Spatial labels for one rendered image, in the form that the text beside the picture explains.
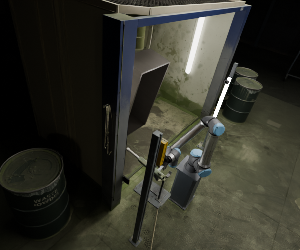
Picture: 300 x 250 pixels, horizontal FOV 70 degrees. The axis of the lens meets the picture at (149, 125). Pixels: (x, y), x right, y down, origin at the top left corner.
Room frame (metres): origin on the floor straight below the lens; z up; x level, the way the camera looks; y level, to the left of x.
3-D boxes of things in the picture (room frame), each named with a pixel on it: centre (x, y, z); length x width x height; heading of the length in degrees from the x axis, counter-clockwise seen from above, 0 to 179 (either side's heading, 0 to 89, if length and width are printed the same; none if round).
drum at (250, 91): (4.41, -1.92, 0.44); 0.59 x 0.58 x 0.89; 163
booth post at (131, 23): (1.65, 0.33, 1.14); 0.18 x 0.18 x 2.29; 58
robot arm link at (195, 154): (1.92, -0.62, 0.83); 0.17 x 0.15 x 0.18; 22
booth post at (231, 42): (4.09, -1.19, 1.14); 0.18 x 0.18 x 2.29; 58
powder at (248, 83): (4.41, -1.93, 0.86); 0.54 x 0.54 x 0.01
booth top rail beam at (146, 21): (2.84, -0.48, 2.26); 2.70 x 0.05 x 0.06; 148
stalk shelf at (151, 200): (1.35, -0.14, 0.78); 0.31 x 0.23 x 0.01; 58
